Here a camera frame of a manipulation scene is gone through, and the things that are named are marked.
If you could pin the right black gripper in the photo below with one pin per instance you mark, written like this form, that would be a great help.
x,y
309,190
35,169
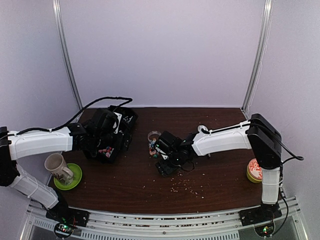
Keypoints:
x,y
165,170

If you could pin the black three-compartment candy bin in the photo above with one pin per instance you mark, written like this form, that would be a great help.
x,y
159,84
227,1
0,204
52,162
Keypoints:
x,y
101,126

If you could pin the clear plastic jar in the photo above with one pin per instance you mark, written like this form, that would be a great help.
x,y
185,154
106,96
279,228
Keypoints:
x,y
152,138

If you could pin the metal scoop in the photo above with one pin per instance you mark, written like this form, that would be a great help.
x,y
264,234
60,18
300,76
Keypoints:
x,y
203,129

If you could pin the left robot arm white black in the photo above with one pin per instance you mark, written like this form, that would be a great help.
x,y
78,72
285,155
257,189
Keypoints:
x,y
15,145

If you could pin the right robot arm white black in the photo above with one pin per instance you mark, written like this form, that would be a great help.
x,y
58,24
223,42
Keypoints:
x,y
256,134

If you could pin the green saucer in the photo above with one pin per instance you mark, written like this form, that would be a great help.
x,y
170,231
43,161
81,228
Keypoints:
x,y
77,177

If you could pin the beige ceramic mug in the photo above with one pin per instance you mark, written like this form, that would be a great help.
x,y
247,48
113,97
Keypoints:
x,y
57,166

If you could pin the green tin orange patterned lid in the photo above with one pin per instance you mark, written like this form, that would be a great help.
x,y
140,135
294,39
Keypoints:
x,y
254,172

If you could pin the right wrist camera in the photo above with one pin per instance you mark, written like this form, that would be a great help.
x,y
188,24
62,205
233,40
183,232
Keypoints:
x,y
161,154

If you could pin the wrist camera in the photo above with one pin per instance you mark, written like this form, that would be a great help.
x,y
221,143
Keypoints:
x,y
161,154
117,122

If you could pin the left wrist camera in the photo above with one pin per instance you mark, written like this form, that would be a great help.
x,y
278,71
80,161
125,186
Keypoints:
x,y
117,122

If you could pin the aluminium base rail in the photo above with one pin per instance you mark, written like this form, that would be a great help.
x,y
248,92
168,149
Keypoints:
x,y
217,225

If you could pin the left aluminium frame post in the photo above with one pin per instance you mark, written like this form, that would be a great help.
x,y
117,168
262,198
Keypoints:
x,y
65,53

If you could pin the aluminium frame post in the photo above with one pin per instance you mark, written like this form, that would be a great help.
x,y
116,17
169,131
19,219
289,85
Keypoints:
x,y
257,64
65,53

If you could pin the right aluminium frame post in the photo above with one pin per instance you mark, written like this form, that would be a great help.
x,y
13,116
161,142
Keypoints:
x,y
257,64

